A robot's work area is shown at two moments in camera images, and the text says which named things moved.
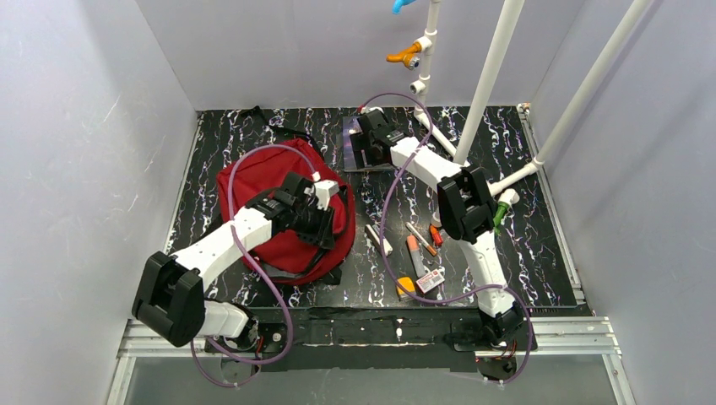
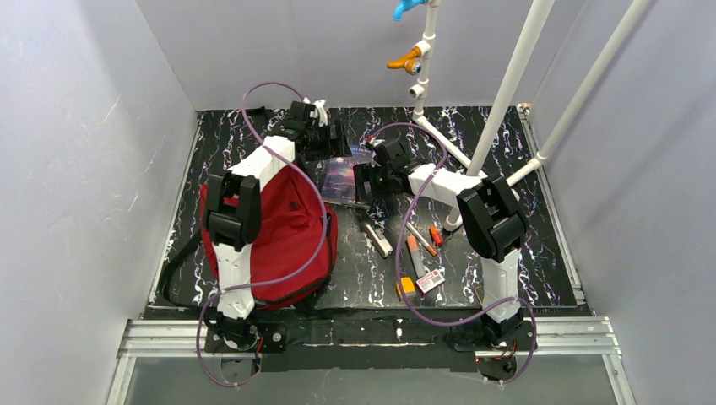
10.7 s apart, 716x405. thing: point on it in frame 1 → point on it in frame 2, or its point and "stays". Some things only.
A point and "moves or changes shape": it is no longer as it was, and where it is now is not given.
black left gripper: (322, 224) → (327, 142)
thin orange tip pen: (421, 239) stays
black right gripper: (366, 148) → (366, 182)
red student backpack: (246, 170) moves or changes shape
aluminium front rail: (565, 337) stays
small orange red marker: (436, 235) stays
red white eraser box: (431, 280) stays
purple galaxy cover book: (351, 125) moves or changes shape
